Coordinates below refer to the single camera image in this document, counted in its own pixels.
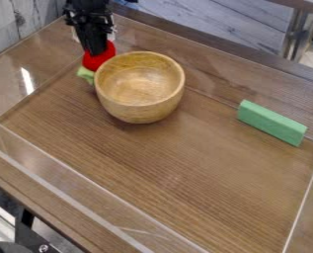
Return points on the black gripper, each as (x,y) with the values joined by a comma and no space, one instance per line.
(89,17)

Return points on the red plush strawberry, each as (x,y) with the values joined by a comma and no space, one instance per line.
(91,62)

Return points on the wooden bowl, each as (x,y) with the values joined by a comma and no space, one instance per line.
(139,86)

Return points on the green foam block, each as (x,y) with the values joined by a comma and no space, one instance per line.
(270,122)

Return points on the clear acrylic tray wall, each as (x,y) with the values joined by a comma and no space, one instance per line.
(99,221)

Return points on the metal table leg frame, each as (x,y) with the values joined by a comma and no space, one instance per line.
(298,35)

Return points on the black table leg bracket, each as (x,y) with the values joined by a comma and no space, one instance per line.
(25,237)

